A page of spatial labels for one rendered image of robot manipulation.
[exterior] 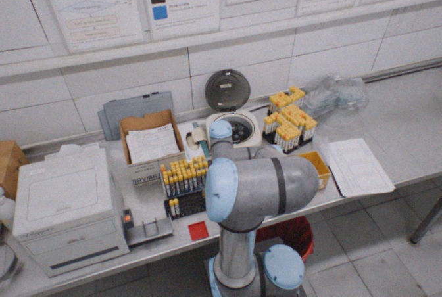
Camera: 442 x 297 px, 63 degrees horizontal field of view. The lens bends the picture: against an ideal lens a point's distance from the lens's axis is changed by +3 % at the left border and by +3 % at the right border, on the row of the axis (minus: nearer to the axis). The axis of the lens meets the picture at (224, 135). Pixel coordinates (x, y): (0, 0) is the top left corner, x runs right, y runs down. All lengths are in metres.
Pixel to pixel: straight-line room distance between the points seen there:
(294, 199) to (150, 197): 0.94
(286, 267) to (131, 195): 0.77
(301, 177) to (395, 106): 1.45
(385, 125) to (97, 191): 1.40
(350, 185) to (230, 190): 1.00
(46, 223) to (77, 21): 0.72
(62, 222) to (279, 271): 0.65
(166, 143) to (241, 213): 0.99
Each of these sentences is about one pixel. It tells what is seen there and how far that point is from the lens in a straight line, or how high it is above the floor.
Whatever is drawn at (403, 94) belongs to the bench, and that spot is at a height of 0.87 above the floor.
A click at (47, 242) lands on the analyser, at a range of 1.28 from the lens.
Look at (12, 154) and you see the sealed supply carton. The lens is 1.65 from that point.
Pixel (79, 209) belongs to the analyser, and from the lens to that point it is 1.20.
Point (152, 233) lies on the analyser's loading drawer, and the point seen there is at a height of 0.92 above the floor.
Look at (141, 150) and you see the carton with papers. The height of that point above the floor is 0.94.
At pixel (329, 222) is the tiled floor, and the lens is 2.55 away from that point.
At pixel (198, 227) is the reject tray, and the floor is 0.88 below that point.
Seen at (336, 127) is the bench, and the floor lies 0.87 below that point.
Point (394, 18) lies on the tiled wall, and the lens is 2.07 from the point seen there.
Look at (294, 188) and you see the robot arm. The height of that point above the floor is 1.57.
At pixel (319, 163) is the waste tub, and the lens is 1.58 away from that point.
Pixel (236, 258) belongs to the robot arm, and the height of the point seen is 1.31.
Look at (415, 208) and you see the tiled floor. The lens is 2.83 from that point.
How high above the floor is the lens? 2.11
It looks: 46 degrees down
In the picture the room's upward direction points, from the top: straight up
